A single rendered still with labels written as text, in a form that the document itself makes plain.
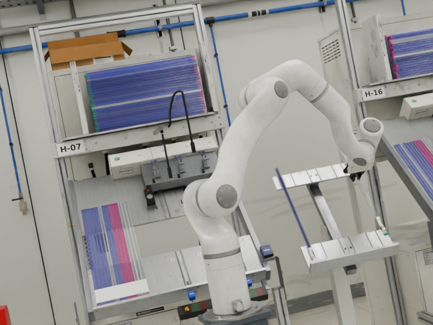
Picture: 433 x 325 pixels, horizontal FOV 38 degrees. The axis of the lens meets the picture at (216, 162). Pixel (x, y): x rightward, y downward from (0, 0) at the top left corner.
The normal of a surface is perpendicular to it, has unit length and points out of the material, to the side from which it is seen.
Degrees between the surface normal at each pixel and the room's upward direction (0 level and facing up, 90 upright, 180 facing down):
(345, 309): 90
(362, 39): 90
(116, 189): 43
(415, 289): 90
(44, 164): 90
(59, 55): 80
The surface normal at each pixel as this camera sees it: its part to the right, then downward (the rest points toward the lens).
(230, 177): 0.58, -0.49
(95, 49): 0.20, -0.29
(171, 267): 0.00, -0.73
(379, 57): -0.96, 0.18
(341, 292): 0.13, -0.02
